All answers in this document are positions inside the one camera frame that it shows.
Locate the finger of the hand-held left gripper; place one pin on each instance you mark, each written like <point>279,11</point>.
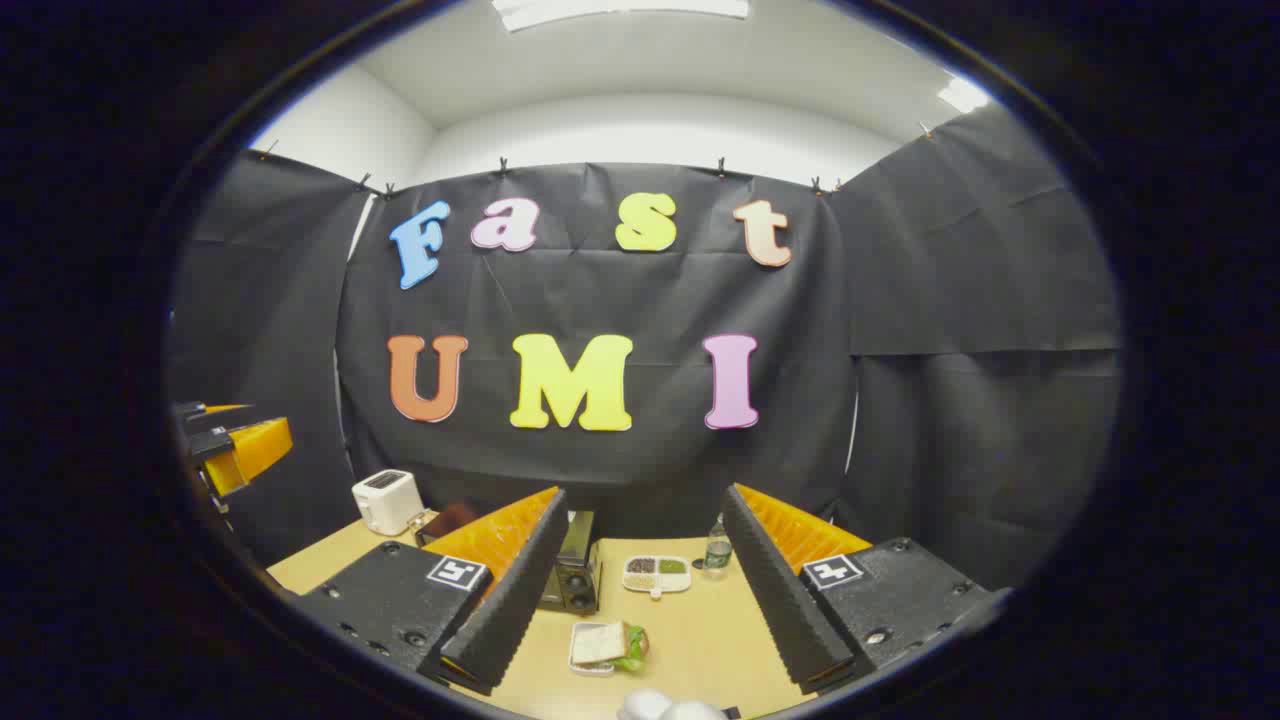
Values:
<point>250,450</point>
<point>205,415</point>

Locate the lettuce sandwich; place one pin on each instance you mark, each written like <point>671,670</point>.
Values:
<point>600,642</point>

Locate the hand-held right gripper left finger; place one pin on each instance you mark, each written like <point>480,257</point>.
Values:
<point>510,610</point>

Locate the ceiling light panel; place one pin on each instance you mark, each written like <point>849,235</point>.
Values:
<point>962,95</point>
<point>620,10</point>

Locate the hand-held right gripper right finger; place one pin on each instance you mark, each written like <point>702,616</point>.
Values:
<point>775,600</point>

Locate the white toaster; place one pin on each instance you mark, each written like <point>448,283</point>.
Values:
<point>385,500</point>

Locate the white compartment dish with grains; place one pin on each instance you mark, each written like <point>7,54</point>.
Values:
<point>656,575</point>

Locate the white plastic tray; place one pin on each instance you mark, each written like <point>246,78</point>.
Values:
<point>585,668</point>

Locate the black electric oven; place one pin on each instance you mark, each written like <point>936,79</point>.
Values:
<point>575,585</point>

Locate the clear water bottle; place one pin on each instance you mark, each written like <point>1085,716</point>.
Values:
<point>717,555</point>

